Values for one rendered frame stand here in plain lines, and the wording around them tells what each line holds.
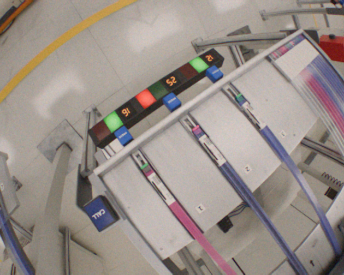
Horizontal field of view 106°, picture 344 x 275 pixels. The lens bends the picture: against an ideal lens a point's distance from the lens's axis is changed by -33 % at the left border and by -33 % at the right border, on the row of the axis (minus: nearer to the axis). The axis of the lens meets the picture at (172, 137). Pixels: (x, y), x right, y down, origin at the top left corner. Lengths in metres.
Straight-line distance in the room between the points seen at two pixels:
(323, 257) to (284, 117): 0.36
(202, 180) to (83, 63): 0.86
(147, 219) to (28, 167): 1.00
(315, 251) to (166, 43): 1.11
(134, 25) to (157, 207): 0.93
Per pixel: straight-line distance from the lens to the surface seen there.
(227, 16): 1.38
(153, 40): 1.09
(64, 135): 1.09
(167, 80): 0.40
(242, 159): 0.36
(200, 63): 0.43
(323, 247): 0.51
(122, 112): 0.39
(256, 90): 0.42
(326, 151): 0.91
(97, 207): 0.32
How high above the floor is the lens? 1.03
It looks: 60 degrees down
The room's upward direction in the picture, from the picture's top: 131 degrees clockwise
